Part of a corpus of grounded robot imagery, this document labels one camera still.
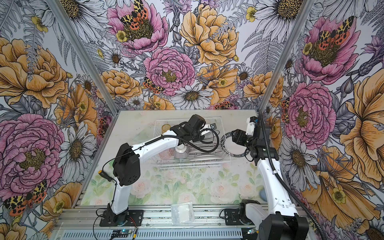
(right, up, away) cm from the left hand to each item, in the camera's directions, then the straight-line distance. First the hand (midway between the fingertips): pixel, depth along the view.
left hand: (197, 130), depth 89 cm
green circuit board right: (+25, -47, -18) cm, 56 cm away
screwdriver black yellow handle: (-53, -26, -2) cm, 59 cm away
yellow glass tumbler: (-21, +1, +10) cm, 23 cm away
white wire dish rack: (+7, -8, -18) cm, 21 cm away
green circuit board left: (-37, -48, -18) cm, 63 cm away
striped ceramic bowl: (-10, -13, +2) cm, 17 cm away
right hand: (+20, -4, -10) cm, 23 cm away
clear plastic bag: (-8, -41, -13) cm, 44 cm away
